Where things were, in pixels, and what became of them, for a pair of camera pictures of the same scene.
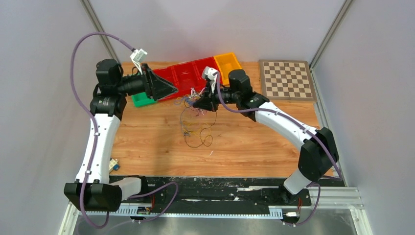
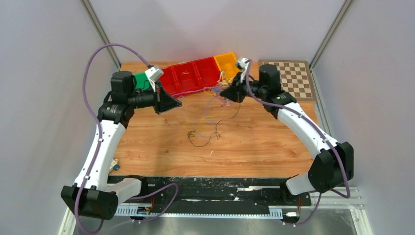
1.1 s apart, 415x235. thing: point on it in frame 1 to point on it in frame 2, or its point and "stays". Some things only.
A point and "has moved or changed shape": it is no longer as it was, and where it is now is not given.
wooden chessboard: x=286 y=80 stays
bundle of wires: x=195 y=123 has moved or changed shape
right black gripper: x=208 y=103 to x=235 y=93
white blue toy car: x=113 y=164 stays
